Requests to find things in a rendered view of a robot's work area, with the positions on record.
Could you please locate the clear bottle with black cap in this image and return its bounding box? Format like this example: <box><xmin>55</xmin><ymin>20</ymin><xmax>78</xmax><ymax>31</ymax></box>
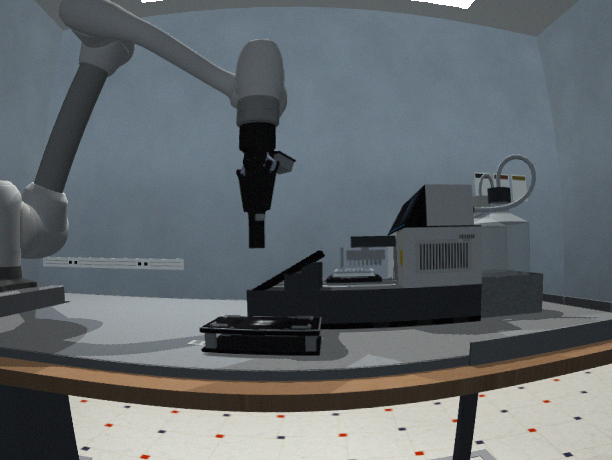
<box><xmin>474</xmin><ymin>187</ymin><xmax>530</xmax><ymax>277</ymax></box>

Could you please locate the grey curved hose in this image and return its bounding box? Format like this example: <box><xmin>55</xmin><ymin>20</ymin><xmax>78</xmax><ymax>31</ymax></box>
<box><xmin>474</xmin><ymin>155</ymin><xmax>536</xmax><ymax>212</ymax></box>

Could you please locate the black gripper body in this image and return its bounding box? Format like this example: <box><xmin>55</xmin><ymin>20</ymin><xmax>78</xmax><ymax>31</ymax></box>
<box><xmin>239</xmin><ymin>122</ymin><xmax>276</xmax><ymax>175</ymax></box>

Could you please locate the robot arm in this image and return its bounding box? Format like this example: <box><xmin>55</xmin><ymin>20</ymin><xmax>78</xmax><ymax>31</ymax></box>
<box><xmin>0</xmin><ymin>0</ymin><xmax>287</xmax><ymax>292</ymax></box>

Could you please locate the grey flexible hose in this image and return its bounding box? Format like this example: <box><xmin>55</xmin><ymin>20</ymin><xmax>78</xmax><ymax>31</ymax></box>
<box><xmin>479</xmin><ymin>174</ymin><xmax>494</xmax><ymax>196</ymax></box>

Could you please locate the grey bottle with blue liquid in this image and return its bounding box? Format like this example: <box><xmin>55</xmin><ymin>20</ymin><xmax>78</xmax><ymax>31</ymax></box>
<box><xmin>473</xmin><ymin>196</ymin><xmax>491</xmax><ymax>223</ymax></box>

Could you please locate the dark grey raised edge strip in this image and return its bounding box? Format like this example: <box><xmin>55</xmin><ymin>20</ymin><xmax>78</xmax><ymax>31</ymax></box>
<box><xmin>468</xmin><ymin>293</ymin><xmax>612</xmax><ymax>366</ymax></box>

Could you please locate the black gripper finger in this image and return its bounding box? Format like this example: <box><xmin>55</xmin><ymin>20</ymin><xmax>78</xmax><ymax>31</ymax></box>
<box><xmin>236</xmin><ymin>159</ymin><xmax>253</xmax><ymax>248</ymax></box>
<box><xmin>249</xmin><ymin>153</ymin><xmax>280</xmax><ymax>248</ymax></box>

